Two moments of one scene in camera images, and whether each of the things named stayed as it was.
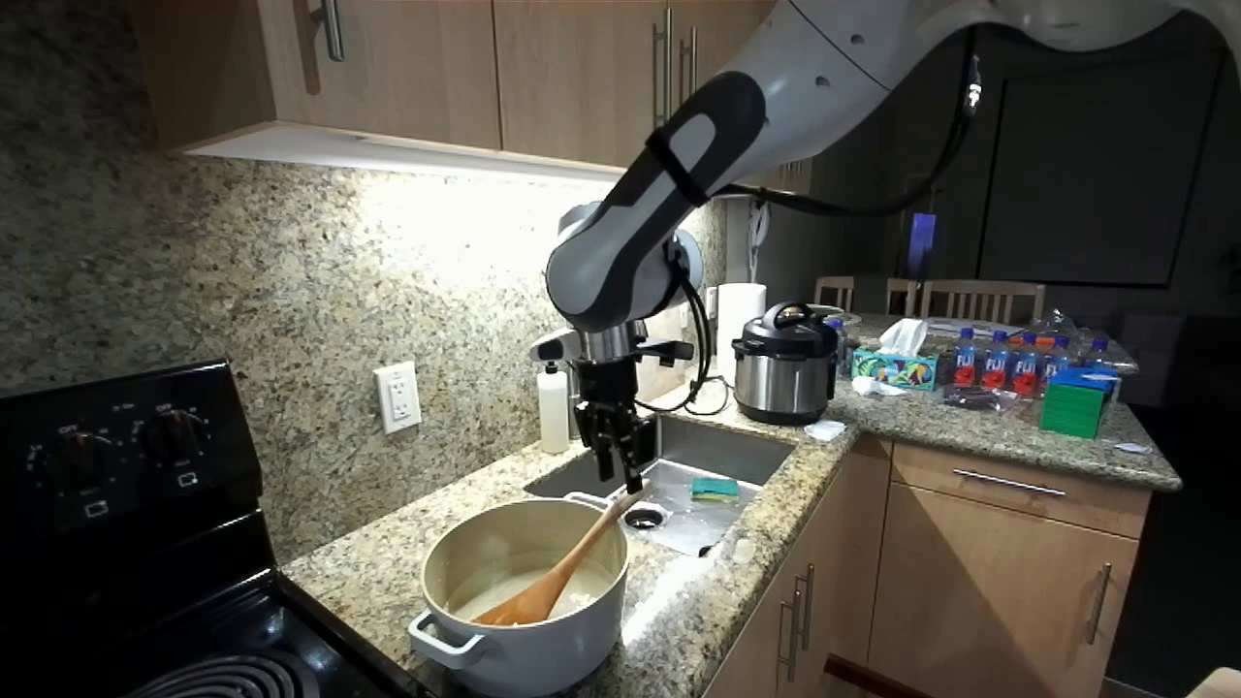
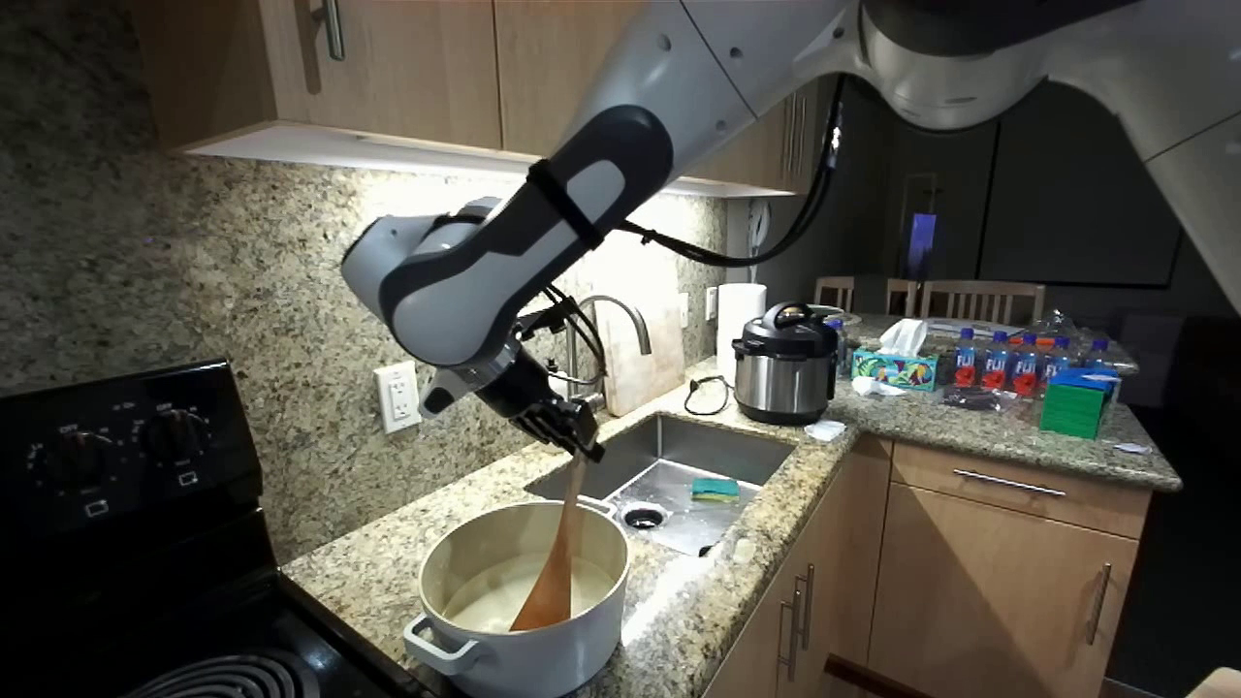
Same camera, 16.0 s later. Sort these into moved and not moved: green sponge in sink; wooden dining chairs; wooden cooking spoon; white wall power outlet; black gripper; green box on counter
Moved: wooden cooking spoon; black gripper
Not moved: wooden dining chairs; green sponge in sink; white wall power outlet; green box on counter
